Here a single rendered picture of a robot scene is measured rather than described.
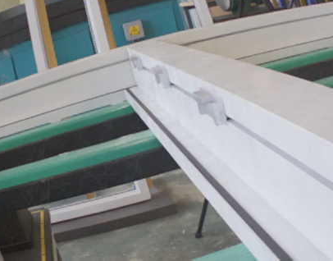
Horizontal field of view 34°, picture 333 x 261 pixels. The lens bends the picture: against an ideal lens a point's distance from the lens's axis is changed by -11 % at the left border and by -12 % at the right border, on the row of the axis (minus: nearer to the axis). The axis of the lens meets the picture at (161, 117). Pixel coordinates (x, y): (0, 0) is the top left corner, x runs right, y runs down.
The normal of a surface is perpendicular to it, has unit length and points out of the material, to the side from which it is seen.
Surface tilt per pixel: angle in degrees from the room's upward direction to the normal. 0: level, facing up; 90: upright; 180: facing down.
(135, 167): 90
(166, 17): 90
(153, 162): 90
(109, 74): 90
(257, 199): 0
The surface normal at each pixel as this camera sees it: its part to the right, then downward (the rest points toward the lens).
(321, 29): 0.16, 0.16
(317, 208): -0.96, 0.27
